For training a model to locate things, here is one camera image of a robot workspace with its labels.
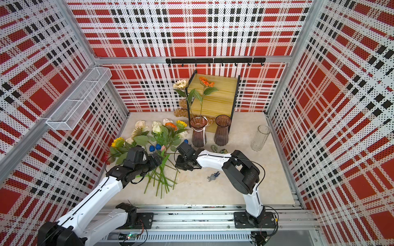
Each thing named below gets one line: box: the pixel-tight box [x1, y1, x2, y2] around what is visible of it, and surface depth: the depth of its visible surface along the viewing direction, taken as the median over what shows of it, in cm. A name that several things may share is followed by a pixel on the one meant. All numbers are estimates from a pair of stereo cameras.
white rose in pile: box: [151, 120, 164, 135], surface depth 107 cm
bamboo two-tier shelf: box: [185, 70, 241, 133], surface depth 88 cm
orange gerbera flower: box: [193, 76, 219, 117], surface depth 84 cm
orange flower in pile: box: [164, 122, 178, 132], surface depth 109 cm
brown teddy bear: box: [173, 98, 189, 118], surface depth 114 cm
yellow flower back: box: [175, 119, 188, 129], surface depth 107 cm
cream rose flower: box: [173, 79, 195, 120], surface depth 84 cm
